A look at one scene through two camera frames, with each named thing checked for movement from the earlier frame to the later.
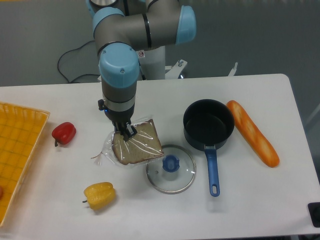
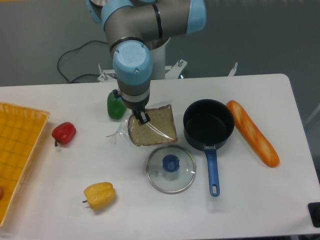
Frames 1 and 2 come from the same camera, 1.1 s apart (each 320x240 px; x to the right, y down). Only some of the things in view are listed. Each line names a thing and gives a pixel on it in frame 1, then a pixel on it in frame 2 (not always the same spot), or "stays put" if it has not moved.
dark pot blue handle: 208,123 stays put
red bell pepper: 64,133 stays put
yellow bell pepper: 100,196 stays put
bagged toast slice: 140,148 to 161,129
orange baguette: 253,135 stays put
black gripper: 121,117 to 138,108
